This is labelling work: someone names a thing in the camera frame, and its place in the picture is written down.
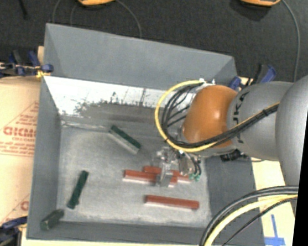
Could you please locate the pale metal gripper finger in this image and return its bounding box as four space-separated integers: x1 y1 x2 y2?
163 171 174 189
155 162 167 187

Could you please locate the red-brown flat block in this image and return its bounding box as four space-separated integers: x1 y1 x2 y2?
141 165 194 185
143 194 201 212
122 168 179 189

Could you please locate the dark green flat block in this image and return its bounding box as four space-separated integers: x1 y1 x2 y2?
66 168 90 211
39 206 65 234
106 124 144 156

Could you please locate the grey metal bin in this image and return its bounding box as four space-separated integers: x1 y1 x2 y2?
19 22 289 246

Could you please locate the brown cardboard board red print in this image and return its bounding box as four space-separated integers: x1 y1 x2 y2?
0 41 50 233

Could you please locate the black cylinder on white bracket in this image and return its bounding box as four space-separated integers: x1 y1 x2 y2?
220 148 249 165

